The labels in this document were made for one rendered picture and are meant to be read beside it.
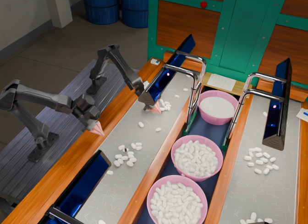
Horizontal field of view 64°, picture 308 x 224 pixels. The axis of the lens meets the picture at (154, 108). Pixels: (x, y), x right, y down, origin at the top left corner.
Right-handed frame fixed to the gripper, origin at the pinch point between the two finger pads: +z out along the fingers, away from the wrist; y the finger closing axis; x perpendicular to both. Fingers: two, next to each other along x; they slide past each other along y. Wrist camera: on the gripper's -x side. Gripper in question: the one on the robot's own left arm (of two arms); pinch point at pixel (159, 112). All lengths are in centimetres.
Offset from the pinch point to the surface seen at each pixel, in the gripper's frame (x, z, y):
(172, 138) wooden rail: -9.7, 10.5, -15.4
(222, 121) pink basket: -21.1, 28.8, 13.7
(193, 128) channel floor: -7.4, 21.7, 4.9
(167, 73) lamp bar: -27.6, -18.3, -3.4
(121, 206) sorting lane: -4, 7, -59
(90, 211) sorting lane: 3, -1, -67
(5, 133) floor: 152, -61, -19
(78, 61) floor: 163, -72, 109
